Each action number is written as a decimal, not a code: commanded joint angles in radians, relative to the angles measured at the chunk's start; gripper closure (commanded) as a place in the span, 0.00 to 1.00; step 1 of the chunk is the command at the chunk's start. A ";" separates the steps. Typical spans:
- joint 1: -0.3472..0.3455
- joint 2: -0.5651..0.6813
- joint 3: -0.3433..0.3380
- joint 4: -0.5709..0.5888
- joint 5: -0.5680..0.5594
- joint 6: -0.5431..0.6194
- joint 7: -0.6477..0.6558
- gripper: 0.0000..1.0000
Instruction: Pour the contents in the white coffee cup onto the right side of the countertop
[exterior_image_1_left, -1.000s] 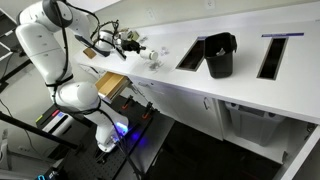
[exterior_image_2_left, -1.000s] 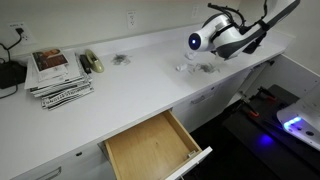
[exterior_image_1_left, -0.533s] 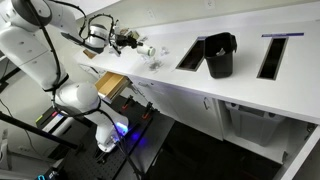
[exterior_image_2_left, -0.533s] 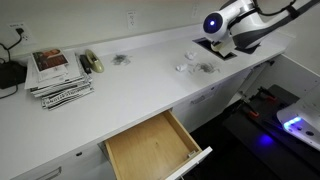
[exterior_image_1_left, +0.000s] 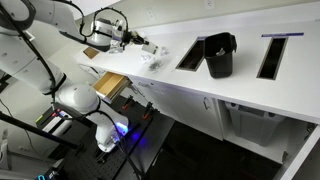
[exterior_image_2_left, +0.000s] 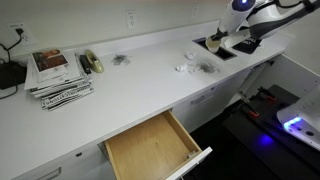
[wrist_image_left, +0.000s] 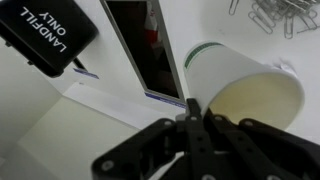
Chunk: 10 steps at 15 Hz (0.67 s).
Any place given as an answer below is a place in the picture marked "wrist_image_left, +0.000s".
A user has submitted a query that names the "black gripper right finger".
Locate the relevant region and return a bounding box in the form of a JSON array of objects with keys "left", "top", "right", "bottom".
[{"left": 203, "top": 110, "right": 320, "bottom": 180}]

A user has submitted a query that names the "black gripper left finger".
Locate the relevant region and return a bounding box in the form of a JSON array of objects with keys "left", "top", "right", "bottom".
[{"left": 91, "top": 98, "right": 218, "bottom": 180}]

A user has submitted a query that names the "white paper coffee cup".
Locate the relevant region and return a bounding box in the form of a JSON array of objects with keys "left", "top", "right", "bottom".
[{"left": 183, "top": 41, "right": 306, "bottom": 131}]

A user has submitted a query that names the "metal-framed countertop trash slot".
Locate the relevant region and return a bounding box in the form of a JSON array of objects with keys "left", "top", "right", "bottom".
[{"left": 99, "top": 0, "right": 186, "bottom": 104}]

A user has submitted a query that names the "blue-edged white label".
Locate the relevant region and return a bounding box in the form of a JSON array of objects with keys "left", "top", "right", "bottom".
[{"left": 72, "top": 67, "right": 100, "bottom": 81}]

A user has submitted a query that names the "pile of silver paper clips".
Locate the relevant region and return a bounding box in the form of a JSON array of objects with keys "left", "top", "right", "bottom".
[{"left": 248, "top": 0, "right": 320, "bottom": 40}]

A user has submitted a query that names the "single silver paper clip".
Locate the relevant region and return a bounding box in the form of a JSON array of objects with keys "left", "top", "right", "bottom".
[{"left": 228, "top": 0, "right": 241, "bottom": 16}]

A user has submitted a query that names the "black landfill only sign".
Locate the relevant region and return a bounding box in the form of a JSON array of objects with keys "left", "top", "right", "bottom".
[{"left": 0, "top": 0, "right": 100, "bottom": 79}]

